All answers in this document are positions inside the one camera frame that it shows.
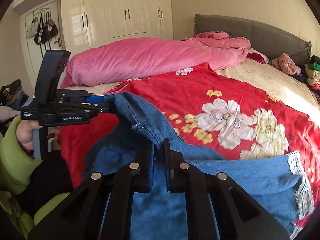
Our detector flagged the pink plush quilt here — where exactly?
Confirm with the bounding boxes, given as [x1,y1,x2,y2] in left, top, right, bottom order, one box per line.
[60,31,251,88]

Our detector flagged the stack of folded clothes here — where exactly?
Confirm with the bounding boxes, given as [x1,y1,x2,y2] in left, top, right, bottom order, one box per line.
[304,55,320,90]

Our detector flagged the clothes pile at left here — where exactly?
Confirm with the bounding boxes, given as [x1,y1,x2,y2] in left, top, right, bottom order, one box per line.
[0,79,29,111]

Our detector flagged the blue denim pants lace hem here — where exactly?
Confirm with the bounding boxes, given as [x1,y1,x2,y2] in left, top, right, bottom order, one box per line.
[85,92,315,239]

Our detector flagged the pink fuzzy garment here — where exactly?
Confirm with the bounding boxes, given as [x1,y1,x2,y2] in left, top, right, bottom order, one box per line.
[271,53,301,75]

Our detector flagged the cream white wardrobe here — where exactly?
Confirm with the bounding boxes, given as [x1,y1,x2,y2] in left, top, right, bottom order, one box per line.
[13,0,173,54]

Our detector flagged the red pillow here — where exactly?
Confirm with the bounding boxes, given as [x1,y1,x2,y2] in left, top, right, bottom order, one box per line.
[247,48,269,64]

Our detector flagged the hanging bags on door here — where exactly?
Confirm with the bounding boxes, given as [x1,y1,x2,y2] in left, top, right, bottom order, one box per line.
[26,11,59,57]

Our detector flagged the grey upholstered headboard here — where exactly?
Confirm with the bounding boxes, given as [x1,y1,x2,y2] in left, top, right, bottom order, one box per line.
[194,14,311,65]

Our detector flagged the red floral bed cover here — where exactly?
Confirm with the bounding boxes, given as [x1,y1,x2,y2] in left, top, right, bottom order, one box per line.
[59,62,320,230]

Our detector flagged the person's left hand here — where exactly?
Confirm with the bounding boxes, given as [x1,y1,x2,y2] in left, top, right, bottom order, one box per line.
[16,120,42,154]

